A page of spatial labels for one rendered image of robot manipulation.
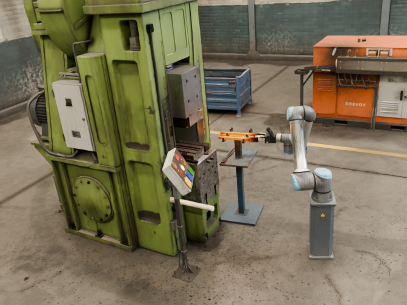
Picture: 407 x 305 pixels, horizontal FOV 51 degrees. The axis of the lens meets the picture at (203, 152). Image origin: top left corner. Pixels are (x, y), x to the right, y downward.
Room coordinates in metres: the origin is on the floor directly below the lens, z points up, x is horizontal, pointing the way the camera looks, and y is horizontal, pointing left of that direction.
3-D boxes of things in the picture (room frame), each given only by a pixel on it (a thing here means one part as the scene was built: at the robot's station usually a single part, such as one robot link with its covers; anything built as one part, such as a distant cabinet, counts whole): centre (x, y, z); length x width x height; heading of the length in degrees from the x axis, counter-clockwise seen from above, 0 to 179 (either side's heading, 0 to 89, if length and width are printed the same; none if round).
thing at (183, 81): (3.78, 0.20, 1.56); 0.42 x 0.39 x 0.40; 59
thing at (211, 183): (3.80, 0.21, 0.69); 0.56 x 0.38 x 0.45; 59
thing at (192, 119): (3.74, 0.23, 1.32); 0.42 x 0.20 x 0.10; 59
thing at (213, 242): (3.61, 0.01, 0.01); 0.58 x 0.39 x 0.01; 149
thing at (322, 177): (3.22, -1.01, 0.79); 0.17 x 0.15 x 0.18; 90
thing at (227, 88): (7.77, -0.36, 0.36); 1.20 x 0.80 x 0.72; 64
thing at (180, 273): (3.11, 0.27, 0.05); 0.22 x 0.22 x 0.09; 59
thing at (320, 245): (3.22, -1.02, 0.30); 0.22 x 0.22 x 0.60; 79
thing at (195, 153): (3.74, 0.23, 0.96); 0.42 x 0.20 x 0.09; 59
